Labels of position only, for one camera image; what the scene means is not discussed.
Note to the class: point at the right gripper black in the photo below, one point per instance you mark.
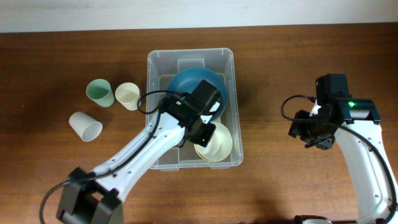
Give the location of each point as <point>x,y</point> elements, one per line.
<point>297,128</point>

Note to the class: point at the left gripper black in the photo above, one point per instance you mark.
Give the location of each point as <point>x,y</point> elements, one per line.
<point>204,140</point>

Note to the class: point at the white small bowl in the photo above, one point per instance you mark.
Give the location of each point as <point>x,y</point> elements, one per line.
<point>219,147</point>

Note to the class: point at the dark blue bowl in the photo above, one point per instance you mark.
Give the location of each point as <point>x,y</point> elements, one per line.
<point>187,80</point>

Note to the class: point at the cream cup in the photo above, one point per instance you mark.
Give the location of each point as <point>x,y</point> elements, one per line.
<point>128,95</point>

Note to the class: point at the mint green cup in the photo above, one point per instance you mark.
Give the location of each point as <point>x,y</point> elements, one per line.
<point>100,92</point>

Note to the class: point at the grey cup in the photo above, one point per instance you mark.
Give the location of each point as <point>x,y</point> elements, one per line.
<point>86,127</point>

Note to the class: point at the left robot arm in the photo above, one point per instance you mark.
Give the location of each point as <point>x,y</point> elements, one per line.
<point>98,196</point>

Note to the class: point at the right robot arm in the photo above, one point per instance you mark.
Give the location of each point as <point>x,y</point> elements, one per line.
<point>354,125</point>

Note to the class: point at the clear plastic storage bin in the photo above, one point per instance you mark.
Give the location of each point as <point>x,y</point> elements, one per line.
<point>162,66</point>

